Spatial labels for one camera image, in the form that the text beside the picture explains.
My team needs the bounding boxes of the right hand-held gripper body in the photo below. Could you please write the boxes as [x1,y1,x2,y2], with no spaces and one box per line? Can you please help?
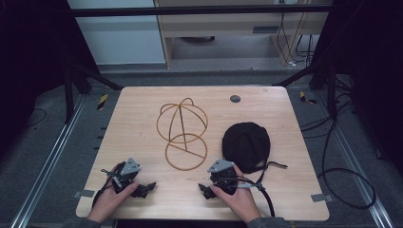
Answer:
[207,159,240,196]

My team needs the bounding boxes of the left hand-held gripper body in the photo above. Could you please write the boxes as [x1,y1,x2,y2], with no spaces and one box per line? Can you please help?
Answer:
[101,157,142,195]

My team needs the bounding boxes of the person's right hand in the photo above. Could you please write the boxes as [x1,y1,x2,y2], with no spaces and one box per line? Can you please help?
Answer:
[210,164,261,224]

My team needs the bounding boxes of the person's left hand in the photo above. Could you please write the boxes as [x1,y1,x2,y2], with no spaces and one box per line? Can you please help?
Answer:
[86,164,141,224]

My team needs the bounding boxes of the black cap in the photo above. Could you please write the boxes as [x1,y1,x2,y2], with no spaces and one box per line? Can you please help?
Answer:
[221,122,289,185]

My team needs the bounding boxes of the yellow black hazard tape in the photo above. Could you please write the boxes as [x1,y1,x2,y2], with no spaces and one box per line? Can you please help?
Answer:
[96,93,109,111]
[298,90,318,105]

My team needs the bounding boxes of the white cabinet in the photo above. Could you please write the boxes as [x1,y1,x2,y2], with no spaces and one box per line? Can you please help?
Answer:
[67,0,167,67]

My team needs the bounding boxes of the black curtain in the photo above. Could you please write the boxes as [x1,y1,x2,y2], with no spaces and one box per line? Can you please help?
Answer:
[308,0,403,177]
[0,0,100,160]

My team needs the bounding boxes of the light wooden desk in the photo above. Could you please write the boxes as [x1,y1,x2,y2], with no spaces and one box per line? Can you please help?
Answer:
[153,0,334,69]

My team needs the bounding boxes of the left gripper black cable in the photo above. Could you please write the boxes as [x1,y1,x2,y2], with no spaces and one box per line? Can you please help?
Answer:
[91,161,127,209]

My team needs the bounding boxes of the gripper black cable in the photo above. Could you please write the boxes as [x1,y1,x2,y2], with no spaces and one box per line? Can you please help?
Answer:
[236,177,276,219]
[91,161,127,209]

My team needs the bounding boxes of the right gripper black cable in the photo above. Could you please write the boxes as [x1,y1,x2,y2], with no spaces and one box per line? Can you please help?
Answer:
[236,177,276,219]

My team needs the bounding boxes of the grey metal table bracket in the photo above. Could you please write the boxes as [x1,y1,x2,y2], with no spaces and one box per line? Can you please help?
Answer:
[73,189,96,200]
[310,193,335,203]

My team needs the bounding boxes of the gold wire hat stand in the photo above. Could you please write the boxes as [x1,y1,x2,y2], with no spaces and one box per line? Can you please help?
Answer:
[156,97,209,172]

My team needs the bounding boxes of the aluminium floor rail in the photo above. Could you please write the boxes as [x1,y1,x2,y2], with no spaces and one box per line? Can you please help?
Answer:
[9,94,87,228]
[315,91,395,228]

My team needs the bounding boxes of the black metal frame stand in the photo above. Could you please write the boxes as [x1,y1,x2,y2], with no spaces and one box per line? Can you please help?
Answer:
[62,63,124,125]
[272,59,338,121]

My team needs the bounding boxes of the thin black floor cable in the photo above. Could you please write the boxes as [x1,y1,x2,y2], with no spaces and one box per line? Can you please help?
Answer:
[24,107,48,128]

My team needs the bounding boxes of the looped black floor cable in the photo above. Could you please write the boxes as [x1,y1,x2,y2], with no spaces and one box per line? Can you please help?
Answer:
[298,91,377,210]

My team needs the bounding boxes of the hanging black cables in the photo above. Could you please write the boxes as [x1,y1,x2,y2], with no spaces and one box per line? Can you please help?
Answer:
[276,12,316,68]

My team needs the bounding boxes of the black horizontal frame bar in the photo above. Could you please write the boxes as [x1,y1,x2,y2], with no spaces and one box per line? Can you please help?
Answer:
[67,4,334,18]

